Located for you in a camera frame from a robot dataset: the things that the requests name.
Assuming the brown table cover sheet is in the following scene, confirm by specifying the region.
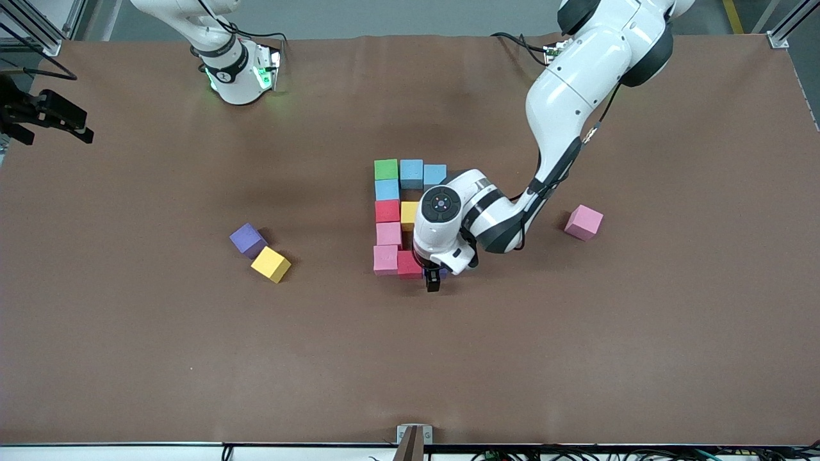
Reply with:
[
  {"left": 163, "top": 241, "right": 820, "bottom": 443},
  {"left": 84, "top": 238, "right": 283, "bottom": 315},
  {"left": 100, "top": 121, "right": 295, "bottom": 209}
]
[{"left": 0, "top": 32, "right": 820, "bottom": 446}]

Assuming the aluminium frame profile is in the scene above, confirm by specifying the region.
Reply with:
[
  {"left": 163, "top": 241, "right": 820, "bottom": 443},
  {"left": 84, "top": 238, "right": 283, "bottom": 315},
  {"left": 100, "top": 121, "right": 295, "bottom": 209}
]
[
  {"left": 766, "top": 0, "right": 820, "bottom": 49},
  {"left": 0, "top": 0, "right": 87, "bottom": 57}
]

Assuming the grey metal bracket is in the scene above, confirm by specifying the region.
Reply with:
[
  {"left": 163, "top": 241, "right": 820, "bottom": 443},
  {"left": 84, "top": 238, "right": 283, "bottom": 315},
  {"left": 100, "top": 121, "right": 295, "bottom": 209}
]
[{"left": 396, "top": 424, "right": 434, "bottom": 446}]

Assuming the black base cable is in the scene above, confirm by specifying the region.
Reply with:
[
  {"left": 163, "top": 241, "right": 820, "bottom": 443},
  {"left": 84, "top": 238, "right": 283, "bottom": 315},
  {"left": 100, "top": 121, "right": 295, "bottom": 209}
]
[
  {"left": 195, "top": 0, "right": 288, "bottom": 43},
  {"left": 490, "top": 31, "right": 553, "bottom": 65}
]

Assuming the tangled black cable bundle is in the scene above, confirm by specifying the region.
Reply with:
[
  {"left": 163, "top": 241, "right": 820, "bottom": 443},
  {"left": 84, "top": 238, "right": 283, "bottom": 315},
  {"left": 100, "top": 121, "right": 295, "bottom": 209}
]
[{"left": 471, "top": 446, "right": 820, "bottom": 461}]

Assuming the white table edge rail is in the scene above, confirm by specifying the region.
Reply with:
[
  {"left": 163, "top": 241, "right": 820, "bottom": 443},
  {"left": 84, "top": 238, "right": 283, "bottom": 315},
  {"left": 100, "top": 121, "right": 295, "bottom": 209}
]
[{"left": 0, "top": 442, "right": 820, "bottom": 461}]

